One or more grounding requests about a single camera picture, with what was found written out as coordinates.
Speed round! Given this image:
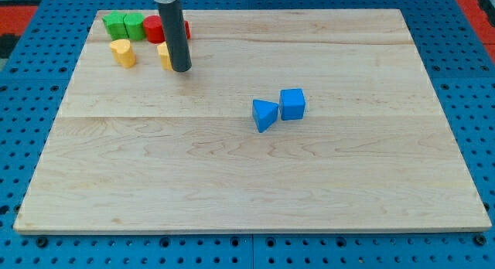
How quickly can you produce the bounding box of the blue triangle block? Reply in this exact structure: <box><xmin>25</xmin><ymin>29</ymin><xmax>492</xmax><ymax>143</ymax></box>
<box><xmin>252</xmin><ymin>99</ymin><xmax>278</xmax><ymax>133</ymax></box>

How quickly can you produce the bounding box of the red cylinder block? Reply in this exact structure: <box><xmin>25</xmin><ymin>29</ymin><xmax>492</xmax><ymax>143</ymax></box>
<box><xmin>143</xmin><ymin>15</ymin><xmax>166</xmax><ymax>43</ymax></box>

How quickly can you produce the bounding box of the blue cube block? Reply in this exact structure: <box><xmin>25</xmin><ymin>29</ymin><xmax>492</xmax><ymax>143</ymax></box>
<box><xmin>279</xmin><ymin>88</ymin><xmax>306</xmax><ymax>121</ymax></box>

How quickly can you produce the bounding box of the red block behind rod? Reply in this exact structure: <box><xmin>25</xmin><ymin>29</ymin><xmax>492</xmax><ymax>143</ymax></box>
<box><xmin>184</xmin><ymin>20</ymin><xmax>191</xmax><ymax>39</ymax></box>

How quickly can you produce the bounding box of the yellow hexagon block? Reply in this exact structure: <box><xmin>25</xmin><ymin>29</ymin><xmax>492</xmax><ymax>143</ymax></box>
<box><xmin>156</xmin><ymin>42</ymin><xmax>172</xmax><ymax>70</ymax></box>

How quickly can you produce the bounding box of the green cylinder block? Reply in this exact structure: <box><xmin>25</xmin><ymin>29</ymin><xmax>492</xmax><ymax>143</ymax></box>
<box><xmin>124</xmin><ymin>12</ymin><xmax>146</xmax><ymax>41</ymax></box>

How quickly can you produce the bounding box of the green star block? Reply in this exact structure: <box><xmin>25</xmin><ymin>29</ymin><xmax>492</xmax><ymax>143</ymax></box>
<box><xmin>102</xmin><ymin>11</ymin><xmax>128</xmax><ymax>40</ymax></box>

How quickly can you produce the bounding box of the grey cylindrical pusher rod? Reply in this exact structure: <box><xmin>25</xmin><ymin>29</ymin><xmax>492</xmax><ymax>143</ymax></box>
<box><xmin>158</xmin><ymin>0</ymin><xmax>192</xmax><ymax>72</ymax></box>

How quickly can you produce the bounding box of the yellow heart block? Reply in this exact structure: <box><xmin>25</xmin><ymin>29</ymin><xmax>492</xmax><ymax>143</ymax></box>
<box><xmin>109</xmin><ymin>39</ymin><xmax>136</xmax><ymax>68</ymax></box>

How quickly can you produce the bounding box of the light wooden board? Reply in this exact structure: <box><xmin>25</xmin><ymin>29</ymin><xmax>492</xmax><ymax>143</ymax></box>
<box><xmin>14</xmin><ymin>9</ymin><xmax>491</xmax><ymax>235</ymax></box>

